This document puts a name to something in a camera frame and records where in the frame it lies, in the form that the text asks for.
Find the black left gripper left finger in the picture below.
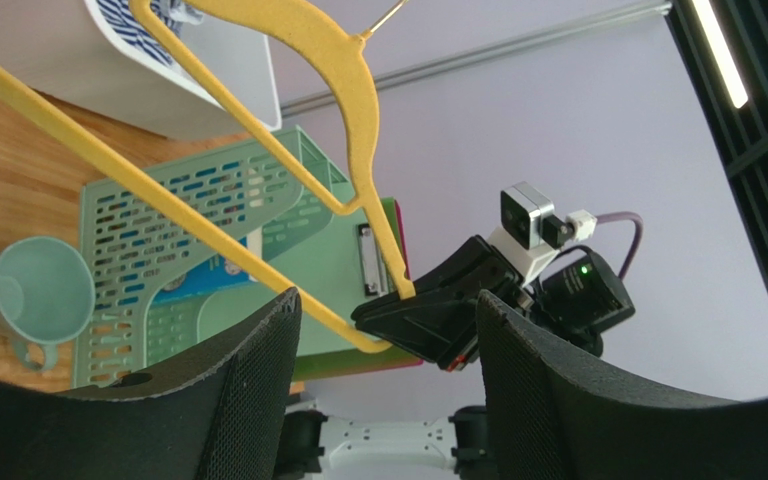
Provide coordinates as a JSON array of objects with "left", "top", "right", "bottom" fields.
[{"left": 0, "top": 288, "right": 302, "bottom": 479}]

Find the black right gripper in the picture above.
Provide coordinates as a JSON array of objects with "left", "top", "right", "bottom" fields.
[{"left": 351, "top": 235, "right": 534, "bottom": 372}]

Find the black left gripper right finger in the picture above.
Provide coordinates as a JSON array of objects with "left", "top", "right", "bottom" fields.
[{"left": 477, "top": 292, "right": 768, "bottom": 479}]

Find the yellow velvet hanger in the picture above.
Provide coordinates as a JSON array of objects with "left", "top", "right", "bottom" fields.
[{"left": 0, "top": 1, "right": 415, "bottom": 324}]

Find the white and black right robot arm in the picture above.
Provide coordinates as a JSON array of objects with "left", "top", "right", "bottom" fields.
[{"left": 275, "top": 236, "right": 634, "bottom": 479}]

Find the light green cutting board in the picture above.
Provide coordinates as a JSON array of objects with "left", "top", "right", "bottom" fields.
[{"left": 197, "top": 199, "right": 392, "bottom": 358}]

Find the blue white small box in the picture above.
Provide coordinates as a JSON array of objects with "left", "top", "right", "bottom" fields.
[{"left": 152, "top": 254, "right": 256, "bottom": 305}]

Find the green plastic dish rack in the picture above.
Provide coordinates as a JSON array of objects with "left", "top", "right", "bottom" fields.
[{"left": 71, "top": 139, "right": 333, "bottom": 388}]

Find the teal plastic cup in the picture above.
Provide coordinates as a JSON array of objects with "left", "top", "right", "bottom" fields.
[{"left": 0, "top": 236, "right": 96, "bottom": 372}]

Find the white plastic tub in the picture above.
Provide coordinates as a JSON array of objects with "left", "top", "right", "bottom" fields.
[{"left": 0, "top": 1, "right": 282, "bottom": 140}]

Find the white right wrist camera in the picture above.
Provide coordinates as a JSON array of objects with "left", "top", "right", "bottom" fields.
[{"left": 487, "top": 182, "right": 598, "bottom": 287}]

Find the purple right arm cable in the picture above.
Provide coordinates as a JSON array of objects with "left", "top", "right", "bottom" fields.
[{"left": 593, "top": 210, "right": 645, "bottom": 281}]

